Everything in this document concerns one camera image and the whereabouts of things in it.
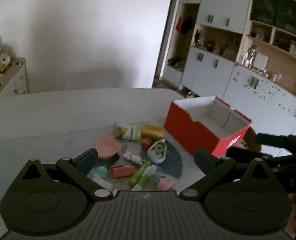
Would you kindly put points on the white rabbit toy figure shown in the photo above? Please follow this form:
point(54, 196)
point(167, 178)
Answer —
point(133, 158)

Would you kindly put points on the white green tube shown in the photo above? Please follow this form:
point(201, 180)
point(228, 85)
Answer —
point(145, 177)

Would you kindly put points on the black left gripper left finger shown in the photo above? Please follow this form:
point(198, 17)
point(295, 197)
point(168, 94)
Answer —
point(75, 171)

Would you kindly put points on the green lidded snack canister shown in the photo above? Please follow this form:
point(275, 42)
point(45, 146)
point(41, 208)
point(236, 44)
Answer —
point(127, 132)

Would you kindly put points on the red cardboard storage box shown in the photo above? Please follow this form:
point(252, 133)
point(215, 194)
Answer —
point(207, 123)

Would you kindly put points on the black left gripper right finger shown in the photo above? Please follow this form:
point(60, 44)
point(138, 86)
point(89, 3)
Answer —
point(217, 172)

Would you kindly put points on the yellow rectangular box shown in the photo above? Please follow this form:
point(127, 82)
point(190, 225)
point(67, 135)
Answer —
point(152, 131)

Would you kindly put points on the pink binder clip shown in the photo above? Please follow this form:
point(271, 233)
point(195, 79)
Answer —
point(122, 171)

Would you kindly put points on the green marker pen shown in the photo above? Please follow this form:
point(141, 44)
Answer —
point(135, 178)

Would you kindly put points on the pink heart-shaped bowl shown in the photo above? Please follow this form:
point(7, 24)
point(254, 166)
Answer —
point(106, 147)

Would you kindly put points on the teal small container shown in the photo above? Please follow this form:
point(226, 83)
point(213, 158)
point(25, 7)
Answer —
point(98, 172)

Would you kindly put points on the white wall cabinet unit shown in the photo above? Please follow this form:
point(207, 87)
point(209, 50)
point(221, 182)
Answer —
point(243, 51)

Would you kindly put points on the pink blue pig toy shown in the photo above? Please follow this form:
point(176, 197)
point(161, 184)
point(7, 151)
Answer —
point(164, 183)

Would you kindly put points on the white side drawer cabinet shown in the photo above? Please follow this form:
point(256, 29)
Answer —
point(13, 80)

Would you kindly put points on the dark teal speckled mat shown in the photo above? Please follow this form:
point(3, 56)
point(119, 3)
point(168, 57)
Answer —
point(172, 166)

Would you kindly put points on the red toy figure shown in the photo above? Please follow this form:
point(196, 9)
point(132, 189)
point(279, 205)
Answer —
point(146, 143)

